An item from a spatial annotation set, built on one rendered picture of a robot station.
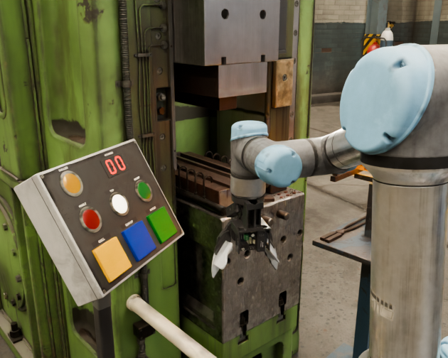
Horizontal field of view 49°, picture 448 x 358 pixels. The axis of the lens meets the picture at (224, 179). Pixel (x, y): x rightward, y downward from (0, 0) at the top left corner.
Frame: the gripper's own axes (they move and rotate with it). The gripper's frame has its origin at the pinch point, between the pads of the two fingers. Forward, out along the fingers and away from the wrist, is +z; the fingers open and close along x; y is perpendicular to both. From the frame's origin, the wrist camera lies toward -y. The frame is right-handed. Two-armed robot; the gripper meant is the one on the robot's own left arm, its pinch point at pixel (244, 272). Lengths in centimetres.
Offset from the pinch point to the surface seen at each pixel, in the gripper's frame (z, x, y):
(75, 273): -6.3, -36.6, 3.2
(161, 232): -6.4, -17.2, -12.8
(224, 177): -5, 9, -54
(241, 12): -57, 12, -47
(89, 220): -15.5, -33.1, -2.1
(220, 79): -39, 5, -44
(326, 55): 5, 382, -758
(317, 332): 94, 68, -96
